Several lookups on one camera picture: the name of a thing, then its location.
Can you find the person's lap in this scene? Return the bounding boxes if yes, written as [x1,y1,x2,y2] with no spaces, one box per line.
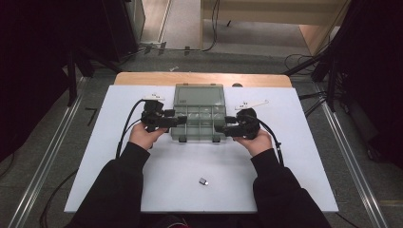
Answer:
[141,212,259,228]

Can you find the white work board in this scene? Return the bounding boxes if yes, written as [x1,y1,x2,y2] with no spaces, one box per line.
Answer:
[64,85,339,214]

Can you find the right hand-held gripper cable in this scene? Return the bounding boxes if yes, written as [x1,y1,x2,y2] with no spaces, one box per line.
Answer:
[250,113,285,167]

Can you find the aluminium floor rail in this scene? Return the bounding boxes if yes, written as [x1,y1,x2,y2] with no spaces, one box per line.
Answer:
[315,83,389,228]
[7,75,88,228]

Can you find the black metal stand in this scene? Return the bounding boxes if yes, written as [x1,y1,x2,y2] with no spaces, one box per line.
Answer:
[282,47,341,112]
[65,47,123,107]

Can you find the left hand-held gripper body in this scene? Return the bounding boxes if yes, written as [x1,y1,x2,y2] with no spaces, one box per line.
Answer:
[141,93,174,133]

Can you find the black hanging cable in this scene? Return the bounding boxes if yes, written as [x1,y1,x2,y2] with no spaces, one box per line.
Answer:
[172,0,221,53]

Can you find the hand-held gripper cable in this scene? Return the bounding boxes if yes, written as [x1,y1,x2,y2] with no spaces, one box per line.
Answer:
[250,113,285,167]
[114,98,146,160]

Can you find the person's right hand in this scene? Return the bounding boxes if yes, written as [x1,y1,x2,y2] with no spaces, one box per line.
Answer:
[233,127,274,159]

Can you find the left hand-held gripper cable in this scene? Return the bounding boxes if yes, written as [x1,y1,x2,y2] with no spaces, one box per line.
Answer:
[114,98,146,160]

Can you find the light wooden furniture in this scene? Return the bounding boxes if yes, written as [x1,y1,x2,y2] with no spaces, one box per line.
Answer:
[201,0,350,55]

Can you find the black floor cable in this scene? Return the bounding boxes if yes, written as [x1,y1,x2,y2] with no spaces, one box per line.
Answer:
[38,169,79,228]

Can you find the black cabinet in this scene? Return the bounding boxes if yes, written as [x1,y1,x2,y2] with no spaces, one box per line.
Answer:
[103,0,141,64]

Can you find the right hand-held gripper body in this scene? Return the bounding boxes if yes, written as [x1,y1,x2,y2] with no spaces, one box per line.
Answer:
[224,99,270,141]

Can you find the wooden table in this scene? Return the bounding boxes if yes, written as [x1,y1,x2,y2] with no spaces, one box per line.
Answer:
[113,71,293,88]

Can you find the transparent grey compartment box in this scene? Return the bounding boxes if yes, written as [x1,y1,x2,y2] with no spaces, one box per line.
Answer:
[169,83,233,144]

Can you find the person's left hand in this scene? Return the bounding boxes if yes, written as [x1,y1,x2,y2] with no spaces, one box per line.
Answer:
[127,122,169,151]

